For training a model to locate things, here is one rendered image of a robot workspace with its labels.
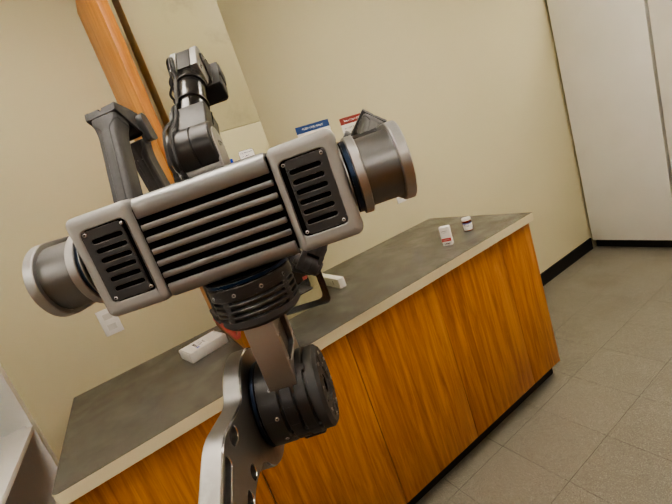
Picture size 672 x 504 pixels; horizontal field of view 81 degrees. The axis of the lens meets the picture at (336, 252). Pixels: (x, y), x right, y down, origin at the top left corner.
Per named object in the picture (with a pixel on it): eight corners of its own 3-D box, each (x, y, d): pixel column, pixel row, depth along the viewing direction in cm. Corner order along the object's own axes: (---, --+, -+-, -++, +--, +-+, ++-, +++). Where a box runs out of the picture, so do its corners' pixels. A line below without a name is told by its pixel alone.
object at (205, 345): (182, 359, 158) (177, 350, 157) (216, 338, 168) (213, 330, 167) (193, 364, 149) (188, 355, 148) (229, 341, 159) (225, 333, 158)
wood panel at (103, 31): (216, 325, 185) (77, 12, 154) (222, 322, 186) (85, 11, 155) (248, 352, 142) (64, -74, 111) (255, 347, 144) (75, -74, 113)
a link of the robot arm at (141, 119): (97, 130, 96) (137, 112, 96) (109, 130, 102) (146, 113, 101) (185, 279, 109) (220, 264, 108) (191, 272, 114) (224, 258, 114)
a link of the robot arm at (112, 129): (72, 102, 90) (111, 84, 90) (114, 134, 103) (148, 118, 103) (110, 278, 77) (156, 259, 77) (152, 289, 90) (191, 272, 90)
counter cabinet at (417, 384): (171, 571, 178) (78, 406, 158) (466, 346, 270) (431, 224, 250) (200, 732, 120) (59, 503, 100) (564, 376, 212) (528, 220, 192)
